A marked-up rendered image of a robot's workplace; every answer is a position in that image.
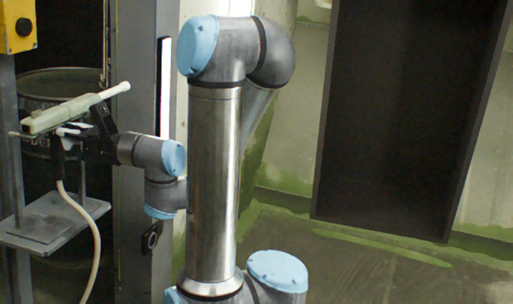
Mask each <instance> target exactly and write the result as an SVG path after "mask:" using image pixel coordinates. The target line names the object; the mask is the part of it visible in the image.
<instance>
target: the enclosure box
mask: <svg viewBox="0 0 513 304"><path fill-rule="evenodd" d="M512 13H513V0H332V7H331V21H330V30H329V38H328V45H327V60H326V67H325V76H324V91H322V99H321V114H320V121H319V129H318V144H317V152H316V161H315V175H314V183H313V191H312V199H311V206H310V214H309V218H310V219H314V220H319V221H323V222H331V223H336V225H344V226H349V227H354V228H362V229H366V230H371V231H379V232H384V233H388V234H396V235H401V236H405V237H410V238H418V239H423V241H424V240H427V241H430V242H436V243H440V244H447V241H449V238H450V233H451V231H452V227H453V222H454V219H455V215H456V213H457V208H458V205H459V202H460V200H461V196H462V193H463V188H464V185H465V182H466V177H467V173H468V171H469V165H470V163H471V160H472V157H473V154H474V151H475V148H476V142H477V140H478V136H479V132H480V128H481V126H482V120H483V117H484V114H485V111H486V106H487V103H488V100H489V95H491V91H492V87H493V83H494V80H495V75H496V72H497V69H498V64H499V61H500V58H501V55H502V50H503V47H504V43H505V38H506V36H507V33H508V27H509V25H510V22H511V16H512Z"/></svg>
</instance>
